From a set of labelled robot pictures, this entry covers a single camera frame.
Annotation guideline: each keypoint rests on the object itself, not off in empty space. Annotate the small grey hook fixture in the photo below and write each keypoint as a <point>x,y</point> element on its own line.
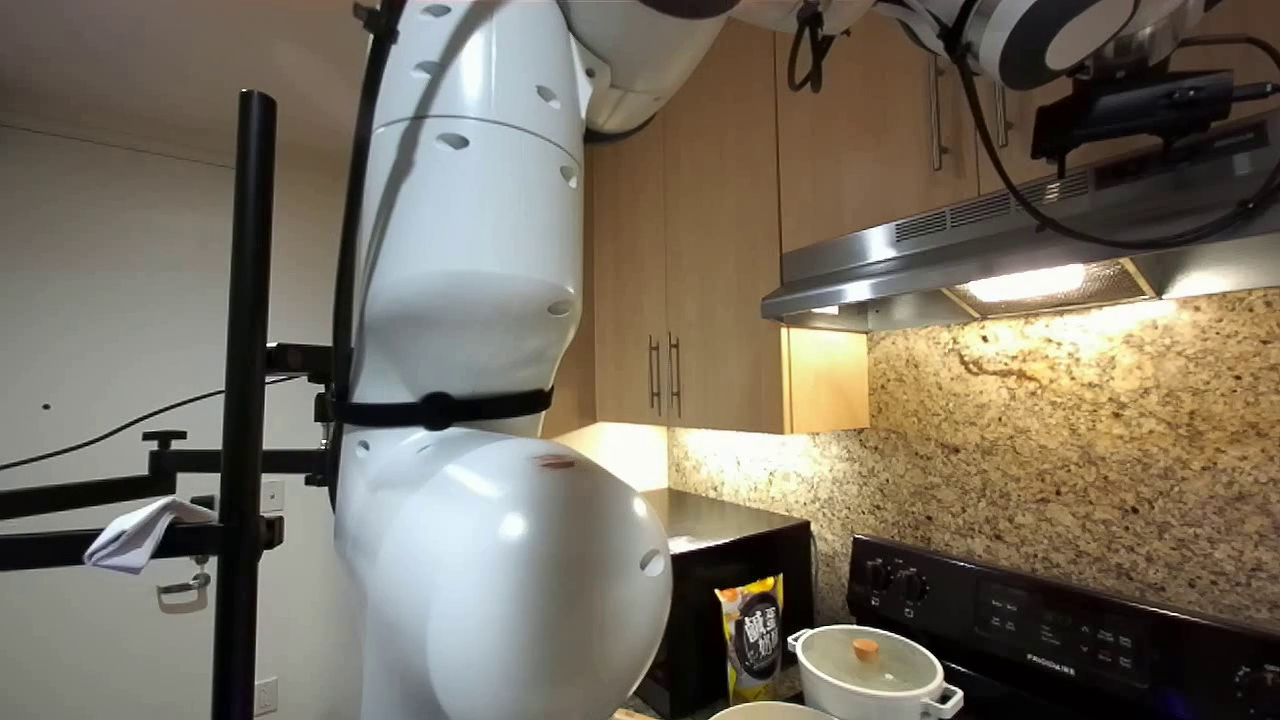
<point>180,595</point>

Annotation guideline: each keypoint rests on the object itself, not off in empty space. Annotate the black metal stand frame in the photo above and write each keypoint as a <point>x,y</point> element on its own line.
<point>244,335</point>

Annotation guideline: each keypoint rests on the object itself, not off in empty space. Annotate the yellow and black snack bag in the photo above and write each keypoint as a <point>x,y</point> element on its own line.
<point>757,640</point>

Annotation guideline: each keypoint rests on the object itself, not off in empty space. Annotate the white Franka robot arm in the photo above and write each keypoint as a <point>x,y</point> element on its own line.
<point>466,264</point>

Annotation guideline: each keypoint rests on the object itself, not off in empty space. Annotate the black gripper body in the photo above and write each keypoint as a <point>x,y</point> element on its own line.
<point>1154,105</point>

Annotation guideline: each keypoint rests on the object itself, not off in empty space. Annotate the white pot with glass lid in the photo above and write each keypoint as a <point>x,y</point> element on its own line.
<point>864,675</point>

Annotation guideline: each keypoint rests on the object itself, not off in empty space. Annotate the tall wooden wall cabinet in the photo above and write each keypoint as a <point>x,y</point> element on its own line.
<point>704,242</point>

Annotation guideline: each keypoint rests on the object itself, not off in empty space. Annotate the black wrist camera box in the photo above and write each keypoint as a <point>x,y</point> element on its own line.
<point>1070,135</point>

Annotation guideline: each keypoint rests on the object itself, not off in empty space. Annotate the white crumpled paper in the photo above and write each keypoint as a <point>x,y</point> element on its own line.
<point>135,535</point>

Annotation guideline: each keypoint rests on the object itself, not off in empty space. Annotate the black microwave oven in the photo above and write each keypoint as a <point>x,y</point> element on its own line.
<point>712,535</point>

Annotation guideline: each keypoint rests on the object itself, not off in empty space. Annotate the black stove control panel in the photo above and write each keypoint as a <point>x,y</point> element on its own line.
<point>1066,640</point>

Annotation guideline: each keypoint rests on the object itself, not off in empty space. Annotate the glowing hood light panel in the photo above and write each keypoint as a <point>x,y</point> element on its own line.
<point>1027,280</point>

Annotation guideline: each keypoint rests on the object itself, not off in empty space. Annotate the stainless steel range hood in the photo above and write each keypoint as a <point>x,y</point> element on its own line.
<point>907,255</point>

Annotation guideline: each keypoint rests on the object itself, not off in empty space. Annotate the short wooden wall cabinet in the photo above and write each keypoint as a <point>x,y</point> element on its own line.
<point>864,147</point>

